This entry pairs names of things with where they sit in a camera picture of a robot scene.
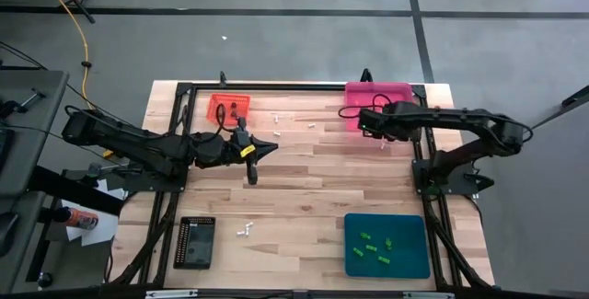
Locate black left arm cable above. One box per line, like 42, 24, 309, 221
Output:
214, 103, 249, 143

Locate black plastic basket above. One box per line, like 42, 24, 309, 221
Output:
172, 215, 217, 271

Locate pink plastic bin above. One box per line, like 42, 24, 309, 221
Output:
344, 81, 415, 132

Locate teal plastic bin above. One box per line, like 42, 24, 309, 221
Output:
343, 213, 433, 281

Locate silver metal bracket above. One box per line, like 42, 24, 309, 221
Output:
144, 289, 200, 299
402, 291, 456, 299

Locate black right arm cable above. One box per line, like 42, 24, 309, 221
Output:
337, 92, 395, 121

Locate black floor stand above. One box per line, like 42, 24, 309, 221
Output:
537, 84, 589, 126

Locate white paper sheets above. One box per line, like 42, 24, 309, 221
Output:
61, 178, 121, 247

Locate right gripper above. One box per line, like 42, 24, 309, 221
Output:
357, 100, 418, 144

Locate grey desk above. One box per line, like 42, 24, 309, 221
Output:
0, 69, 70, 199
0, 191, 47, 296

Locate orange plastic basket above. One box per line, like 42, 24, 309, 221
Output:
205, 92, 252, 128

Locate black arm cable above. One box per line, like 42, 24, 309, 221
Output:
337, 92, 395, 121
214, 103, 249, 143

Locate orange can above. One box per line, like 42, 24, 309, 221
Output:
53, 206, 100, 231

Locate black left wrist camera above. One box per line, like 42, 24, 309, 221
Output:
231, 124, 252, 148

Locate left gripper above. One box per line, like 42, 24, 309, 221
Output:
195, 128, 280, 186

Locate yellow cable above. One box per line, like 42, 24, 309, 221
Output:
30, 0, 92, 105

